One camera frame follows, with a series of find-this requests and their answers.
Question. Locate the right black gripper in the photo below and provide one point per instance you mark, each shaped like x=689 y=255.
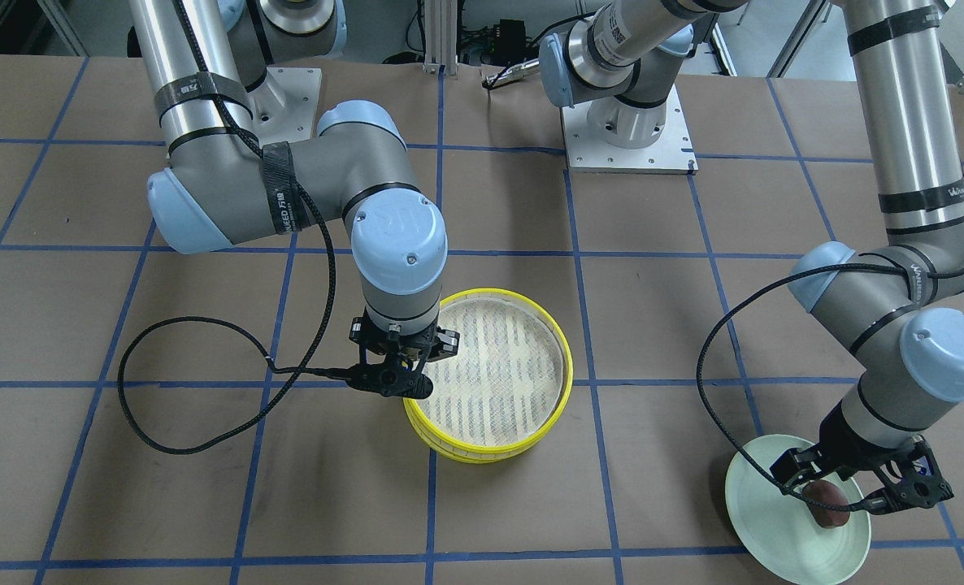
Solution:
x=448 y=342

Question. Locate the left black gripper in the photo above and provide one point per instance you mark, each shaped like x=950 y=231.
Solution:
x=841 y=438

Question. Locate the brown steamed bun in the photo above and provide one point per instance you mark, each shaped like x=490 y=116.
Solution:
x=827 y=493

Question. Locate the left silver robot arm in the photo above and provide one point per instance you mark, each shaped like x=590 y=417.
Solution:
x=882 y=305

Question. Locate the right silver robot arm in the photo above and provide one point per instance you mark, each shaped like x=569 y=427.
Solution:
x=248 y=158

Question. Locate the black device behind table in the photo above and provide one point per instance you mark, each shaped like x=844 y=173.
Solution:
x=509 y=41

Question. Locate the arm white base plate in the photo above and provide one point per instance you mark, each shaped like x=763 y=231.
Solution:
x=608 y=136
x=284 y=104

